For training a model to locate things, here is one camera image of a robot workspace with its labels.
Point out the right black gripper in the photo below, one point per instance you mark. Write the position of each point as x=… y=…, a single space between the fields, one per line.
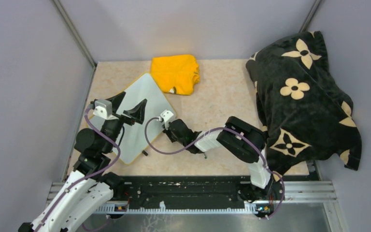
x=168 y=132

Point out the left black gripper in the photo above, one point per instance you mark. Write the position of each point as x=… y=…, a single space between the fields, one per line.
x=137 y=113

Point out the yellow-framed whiteboard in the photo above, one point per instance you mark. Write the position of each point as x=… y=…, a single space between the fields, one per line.
x=132 y=140

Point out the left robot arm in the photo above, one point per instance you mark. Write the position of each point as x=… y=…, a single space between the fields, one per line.
x=88 y=186

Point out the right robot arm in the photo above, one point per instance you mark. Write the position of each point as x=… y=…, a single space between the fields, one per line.
x=241 y=139

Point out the folded yellow cloth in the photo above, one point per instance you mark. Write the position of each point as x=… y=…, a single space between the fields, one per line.
x=176 y=74

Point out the black floral blanket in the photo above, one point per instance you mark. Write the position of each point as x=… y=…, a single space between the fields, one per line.
x=304 y=114

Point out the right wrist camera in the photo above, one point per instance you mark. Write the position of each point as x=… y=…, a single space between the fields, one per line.
x=166 y=117

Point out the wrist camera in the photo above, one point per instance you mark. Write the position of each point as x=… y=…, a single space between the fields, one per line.
x=103 y=109
x=166 y=117

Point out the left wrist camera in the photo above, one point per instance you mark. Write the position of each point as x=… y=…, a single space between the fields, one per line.
x=103 y=109

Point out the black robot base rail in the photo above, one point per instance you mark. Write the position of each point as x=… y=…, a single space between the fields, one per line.
x=192 y=195

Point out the left metal corner post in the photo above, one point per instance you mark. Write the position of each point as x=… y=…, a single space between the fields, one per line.
x=74 y=32

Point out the metal corner post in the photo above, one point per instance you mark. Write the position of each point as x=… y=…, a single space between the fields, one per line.
x=74 y=32
x=311 y=14

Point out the right metal corner post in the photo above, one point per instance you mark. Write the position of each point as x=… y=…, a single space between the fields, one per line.
x=311 y=14

